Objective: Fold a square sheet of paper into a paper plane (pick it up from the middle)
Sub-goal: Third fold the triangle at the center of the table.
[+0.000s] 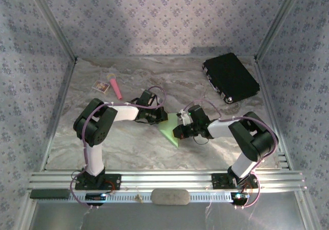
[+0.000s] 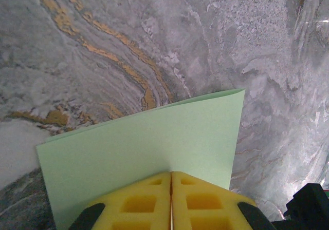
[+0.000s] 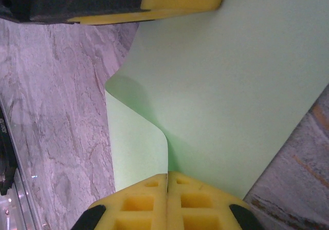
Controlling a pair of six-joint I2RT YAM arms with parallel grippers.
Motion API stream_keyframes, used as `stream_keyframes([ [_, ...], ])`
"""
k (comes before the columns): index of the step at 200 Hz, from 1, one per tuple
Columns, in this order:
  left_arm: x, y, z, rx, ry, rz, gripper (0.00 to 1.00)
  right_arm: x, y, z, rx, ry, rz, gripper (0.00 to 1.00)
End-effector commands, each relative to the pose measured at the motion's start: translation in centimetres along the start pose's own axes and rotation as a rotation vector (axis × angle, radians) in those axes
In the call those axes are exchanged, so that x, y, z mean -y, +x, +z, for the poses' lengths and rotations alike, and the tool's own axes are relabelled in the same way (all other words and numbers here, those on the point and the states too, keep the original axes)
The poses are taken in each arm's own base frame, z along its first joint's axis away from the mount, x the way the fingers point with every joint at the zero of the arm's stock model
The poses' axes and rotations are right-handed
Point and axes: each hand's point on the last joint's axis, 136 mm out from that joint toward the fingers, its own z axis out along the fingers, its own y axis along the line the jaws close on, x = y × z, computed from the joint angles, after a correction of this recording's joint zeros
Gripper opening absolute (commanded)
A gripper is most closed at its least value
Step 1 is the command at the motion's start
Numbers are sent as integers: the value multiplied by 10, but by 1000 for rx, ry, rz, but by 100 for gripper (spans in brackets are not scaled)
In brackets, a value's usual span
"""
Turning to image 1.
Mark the small printed card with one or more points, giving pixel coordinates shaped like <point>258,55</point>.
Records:
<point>101,86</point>

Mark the aluminium mounting rail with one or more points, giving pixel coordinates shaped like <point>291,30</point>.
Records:
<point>164,180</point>

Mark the pink toy microphone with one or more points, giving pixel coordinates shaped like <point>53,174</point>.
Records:
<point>115,87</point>

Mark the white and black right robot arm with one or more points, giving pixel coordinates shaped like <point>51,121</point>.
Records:
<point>221,128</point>

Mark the grey oval stone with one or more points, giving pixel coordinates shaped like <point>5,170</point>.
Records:
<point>169,196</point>

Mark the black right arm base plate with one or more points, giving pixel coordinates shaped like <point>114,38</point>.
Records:
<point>221,181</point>

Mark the long black bar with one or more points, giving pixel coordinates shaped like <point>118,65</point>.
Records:
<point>48,194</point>

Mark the grey metal sheet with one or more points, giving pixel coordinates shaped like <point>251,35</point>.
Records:
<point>164,217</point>

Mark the light green paper sheet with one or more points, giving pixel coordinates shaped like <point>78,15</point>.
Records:
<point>168,130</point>

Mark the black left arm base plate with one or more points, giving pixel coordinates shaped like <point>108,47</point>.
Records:
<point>113,182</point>

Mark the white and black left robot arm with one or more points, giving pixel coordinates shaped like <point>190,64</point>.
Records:
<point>123,113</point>

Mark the black hard case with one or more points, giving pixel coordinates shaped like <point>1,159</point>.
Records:
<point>231,76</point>

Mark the aluminium side frame rail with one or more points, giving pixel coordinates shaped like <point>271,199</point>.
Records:
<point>268,99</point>
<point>59,112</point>

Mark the aluminium frame post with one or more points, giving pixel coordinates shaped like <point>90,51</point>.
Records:
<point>278,22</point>

